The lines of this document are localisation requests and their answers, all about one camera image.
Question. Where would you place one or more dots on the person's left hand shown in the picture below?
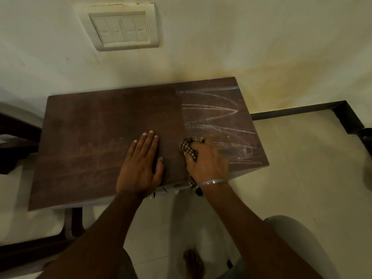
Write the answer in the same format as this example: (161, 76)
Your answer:
(138, 171)

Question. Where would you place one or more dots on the person's right hand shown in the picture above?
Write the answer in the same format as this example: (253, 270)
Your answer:
(209, 164)

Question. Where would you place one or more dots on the person's right thumb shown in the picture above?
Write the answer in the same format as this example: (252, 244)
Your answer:
(190, 164)

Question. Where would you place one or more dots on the person's left little finger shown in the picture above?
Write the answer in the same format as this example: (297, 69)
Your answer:
(133, 149)

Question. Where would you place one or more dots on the person's left thumb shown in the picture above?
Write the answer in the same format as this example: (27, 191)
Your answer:
(160, 169)

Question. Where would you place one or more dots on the person's left middle finger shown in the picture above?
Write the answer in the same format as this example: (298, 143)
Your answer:
(149, 143)

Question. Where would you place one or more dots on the checkered cleaning cloth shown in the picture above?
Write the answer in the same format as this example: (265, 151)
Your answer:
(189, 149)

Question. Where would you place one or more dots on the person's right forearm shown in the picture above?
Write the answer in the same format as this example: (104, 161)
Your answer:
(255, 235)

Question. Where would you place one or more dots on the person's left forearm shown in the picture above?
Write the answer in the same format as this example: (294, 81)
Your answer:
(98, 241)

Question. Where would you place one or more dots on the brown wooden table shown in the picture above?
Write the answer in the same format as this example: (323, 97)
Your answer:
(87, 127)

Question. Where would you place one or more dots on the dark wooden furniture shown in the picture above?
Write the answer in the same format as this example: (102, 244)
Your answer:
(17, 142)

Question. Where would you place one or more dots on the black skirting board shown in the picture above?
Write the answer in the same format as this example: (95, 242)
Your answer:
(343, 113)

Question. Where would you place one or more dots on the white wall switch panel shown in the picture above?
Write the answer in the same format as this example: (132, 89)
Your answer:
(120, 27)

